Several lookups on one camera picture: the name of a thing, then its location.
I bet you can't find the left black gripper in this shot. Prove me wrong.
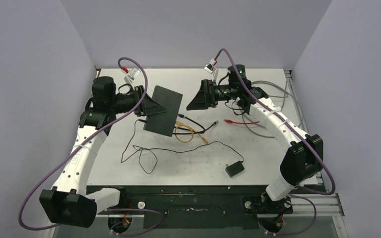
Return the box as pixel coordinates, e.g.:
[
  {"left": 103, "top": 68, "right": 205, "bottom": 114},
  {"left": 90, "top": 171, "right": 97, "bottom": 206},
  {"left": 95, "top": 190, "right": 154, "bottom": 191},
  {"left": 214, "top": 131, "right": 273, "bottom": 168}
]
[{"left": 109, "top": 85, "right": 166, "bottom": 117}]

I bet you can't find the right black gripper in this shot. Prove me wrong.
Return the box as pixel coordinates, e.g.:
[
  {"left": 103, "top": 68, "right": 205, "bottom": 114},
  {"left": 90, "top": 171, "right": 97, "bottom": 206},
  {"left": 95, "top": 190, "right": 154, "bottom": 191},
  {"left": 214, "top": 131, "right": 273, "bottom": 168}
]
[{"left": 186, "top": 79, "right": 237, "bottom": 111}]

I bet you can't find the black network switch box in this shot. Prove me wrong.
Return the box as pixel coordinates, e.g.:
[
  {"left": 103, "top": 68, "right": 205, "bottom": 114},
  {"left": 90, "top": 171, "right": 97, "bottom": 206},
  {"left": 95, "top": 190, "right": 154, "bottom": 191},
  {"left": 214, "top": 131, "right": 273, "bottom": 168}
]
[{"left": 143, "top": 85, "right": 183, "bottom": 137}]

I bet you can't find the black ethernet cable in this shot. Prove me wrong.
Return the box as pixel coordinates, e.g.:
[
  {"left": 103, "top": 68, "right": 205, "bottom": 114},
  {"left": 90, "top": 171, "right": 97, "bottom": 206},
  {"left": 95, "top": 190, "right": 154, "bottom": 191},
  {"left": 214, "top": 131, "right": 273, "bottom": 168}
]
[{"left": 174, "top": 114, "right": 219, "bottom": 135}]

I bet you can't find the red ethernet cable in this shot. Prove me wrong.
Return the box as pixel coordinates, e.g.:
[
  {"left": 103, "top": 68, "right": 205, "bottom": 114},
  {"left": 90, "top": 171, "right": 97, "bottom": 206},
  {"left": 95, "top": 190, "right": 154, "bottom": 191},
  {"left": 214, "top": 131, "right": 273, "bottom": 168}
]
[{"left": 224, "top": 119, "right": 260, "bottom": 125}]

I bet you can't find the grey ethernet cable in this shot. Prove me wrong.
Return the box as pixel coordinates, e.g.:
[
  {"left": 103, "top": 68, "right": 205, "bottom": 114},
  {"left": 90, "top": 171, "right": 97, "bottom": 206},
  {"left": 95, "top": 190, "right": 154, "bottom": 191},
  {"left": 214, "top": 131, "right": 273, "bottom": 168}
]
[{"left": 240, "top": 80, "right": 306, "bottom": 139}]

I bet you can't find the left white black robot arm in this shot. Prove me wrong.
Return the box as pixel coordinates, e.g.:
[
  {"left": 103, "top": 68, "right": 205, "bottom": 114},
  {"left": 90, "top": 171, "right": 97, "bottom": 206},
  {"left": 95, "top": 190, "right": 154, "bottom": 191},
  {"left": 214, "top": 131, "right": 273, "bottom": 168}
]
[{"left": 39, "top": 76, "right": 166, "bottom": 228}]

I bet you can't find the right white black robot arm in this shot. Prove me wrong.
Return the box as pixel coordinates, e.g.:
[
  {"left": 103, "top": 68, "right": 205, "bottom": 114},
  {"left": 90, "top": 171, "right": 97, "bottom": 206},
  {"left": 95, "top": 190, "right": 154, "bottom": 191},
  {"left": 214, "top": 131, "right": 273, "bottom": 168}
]
[{"left": 186, "top": 64, "right": 323, "bottom": 212}]

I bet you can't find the black power adapter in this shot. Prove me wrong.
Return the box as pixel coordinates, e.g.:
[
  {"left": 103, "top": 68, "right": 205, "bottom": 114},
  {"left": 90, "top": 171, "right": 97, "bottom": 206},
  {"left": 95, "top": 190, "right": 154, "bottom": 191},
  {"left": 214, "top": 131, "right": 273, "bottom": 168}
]
[{"left": 225, "top": 161, "right": 245, "bottom": 178}]

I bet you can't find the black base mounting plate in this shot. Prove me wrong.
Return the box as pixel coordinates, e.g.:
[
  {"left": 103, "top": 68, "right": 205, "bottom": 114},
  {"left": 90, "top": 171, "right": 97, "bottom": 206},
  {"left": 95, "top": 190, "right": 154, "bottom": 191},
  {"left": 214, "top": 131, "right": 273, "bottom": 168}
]
[{"left": 85, "top": 184, "right": 327, "bottom": 231}]

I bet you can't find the yellow ethernet cable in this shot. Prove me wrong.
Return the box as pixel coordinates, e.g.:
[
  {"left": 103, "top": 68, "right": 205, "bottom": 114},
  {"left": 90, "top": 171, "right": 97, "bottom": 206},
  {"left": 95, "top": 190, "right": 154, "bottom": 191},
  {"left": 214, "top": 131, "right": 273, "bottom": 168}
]
[{"left": 174, "top": 121, "right": 209, "bottom": 144}]

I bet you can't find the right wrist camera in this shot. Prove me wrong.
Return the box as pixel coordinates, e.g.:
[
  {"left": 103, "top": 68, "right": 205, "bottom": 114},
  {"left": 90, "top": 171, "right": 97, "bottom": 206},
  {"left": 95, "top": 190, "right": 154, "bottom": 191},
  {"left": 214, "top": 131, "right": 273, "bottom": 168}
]
[{"left": 203, "top": 58, "right": 218, "bottom": 75}]

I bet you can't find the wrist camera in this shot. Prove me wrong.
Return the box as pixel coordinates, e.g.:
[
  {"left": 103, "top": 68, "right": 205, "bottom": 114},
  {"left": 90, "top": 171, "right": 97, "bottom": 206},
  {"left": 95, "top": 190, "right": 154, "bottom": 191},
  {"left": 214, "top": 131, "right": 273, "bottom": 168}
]
[
  {"left": 124, "top": 68, "right": 141, "bottom": 84},
  {"left": 203, "top": 58, "right": 218, "bottom": 75}
]

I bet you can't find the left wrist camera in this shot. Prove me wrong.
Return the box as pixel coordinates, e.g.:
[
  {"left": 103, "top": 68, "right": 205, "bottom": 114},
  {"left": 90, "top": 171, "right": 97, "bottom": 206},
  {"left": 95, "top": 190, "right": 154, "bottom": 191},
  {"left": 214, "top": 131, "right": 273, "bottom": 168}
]
[{"left": 124, "top": 68, "right": 141, "bottom": 84}]

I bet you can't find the thin black power cord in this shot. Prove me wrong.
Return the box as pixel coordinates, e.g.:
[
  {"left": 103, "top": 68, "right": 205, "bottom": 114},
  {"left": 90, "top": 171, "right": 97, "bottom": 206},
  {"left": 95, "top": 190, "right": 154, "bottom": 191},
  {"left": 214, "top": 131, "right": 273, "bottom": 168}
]
[{"left": 121, "top": 119, "right": 245, "bottom": 176}]

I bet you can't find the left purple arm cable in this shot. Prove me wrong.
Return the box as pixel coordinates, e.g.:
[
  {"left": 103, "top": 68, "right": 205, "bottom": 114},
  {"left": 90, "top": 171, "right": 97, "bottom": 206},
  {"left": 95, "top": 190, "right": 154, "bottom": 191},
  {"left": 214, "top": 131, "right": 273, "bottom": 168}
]
[{"left": 18, "top": 57, "right": 165, "bottom": 238}]

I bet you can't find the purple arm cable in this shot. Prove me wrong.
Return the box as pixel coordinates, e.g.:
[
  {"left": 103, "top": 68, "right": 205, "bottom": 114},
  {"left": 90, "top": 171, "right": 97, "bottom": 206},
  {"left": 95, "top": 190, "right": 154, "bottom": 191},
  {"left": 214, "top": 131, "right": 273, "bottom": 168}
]
[
  {"left": 210, "top": 48, "right": 336, "bottom": 237},
  {"left": 18, "top": 57, "right": 165, "bottom": 238}
]

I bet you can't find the aluminium front rail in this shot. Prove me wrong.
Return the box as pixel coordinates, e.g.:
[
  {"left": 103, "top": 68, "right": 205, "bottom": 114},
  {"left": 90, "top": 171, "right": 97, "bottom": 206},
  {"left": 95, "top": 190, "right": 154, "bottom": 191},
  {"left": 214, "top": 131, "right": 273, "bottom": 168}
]
[{"left": 48, "top": 193, "right": 345, "bottom": 218}]

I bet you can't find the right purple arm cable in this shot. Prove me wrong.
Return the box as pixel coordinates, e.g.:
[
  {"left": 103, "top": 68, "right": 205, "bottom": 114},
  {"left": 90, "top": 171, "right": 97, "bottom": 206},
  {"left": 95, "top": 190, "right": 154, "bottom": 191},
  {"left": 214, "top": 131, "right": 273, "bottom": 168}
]
[{"left": 210, "top": 48, "right": 336, "bottom": 237}]

